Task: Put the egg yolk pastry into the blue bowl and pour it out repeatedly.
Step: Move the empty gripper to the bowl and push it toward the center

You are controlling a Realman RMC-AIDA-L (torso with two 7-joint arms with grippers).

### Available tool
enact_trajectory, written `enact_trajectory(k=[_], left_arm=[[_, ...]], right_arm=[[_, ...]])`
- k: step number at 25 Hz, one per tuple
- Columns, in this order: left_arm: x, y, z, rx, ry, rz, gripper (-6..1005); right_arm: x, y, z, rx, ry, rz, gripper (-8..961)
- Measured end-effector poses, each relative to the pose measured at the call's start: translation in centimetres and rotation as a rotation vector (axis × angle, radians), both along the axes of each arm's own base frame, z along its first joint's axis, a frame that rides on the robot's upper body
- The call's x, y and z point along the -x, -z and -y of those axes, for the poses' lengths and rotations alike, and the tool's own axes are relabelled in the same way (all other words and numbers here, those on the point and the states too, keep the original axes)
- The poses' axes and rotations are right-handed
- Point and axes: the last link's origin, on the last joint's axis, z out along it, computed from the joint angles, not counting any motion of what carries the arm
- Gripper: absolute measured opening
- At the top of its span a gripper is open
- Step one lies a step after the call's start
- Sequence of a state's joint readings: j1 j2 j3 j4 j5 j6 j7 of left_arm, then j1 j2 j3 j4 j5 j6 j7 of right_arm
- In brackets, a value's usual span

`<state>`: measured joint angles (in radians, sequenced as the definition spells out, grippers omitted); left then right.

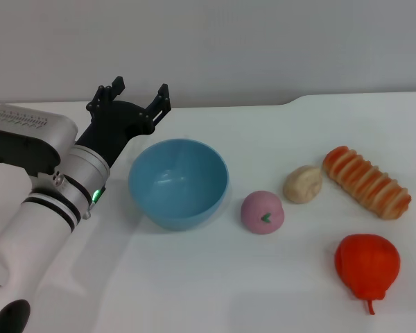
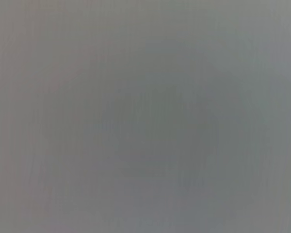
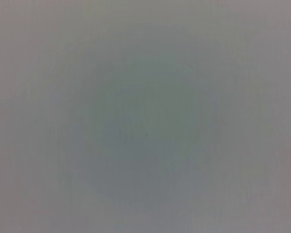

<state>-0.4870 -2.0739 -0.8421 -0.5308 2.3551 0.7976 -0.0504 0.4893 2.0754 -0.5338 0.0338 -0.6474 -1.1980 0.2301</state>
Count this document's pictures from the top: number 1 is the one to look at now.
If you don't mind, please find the beige egg yolk pastry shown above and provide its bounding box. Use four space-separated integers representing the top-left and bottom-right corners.
283 164 324 205

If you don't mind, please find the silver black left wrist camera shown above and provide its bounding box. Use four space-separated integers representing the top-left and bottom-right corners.
0 103 79 178

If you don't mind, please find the red orange persimmon toy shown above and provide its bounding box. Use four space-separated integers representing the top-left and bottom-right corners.
334 233 401 316

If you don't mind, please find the pink round pastry green leaf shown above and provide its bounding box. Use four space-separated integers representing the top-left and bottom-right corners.
241 190 286 236

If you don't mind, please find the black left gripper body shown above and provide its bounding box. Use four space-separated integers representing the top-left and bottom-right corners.
74 99 157 170

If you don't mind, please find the left arm cable with plug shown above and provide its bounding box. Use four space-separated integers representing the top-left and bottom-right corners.
83 204 100 221

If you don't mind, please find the blue plastic bowl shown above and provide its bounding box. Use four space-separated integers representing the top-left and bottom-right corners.
128 138 229 232

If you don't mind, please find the orange striped bread roll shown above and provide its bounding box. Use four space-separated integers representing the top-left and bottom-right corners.
322 146 413 221

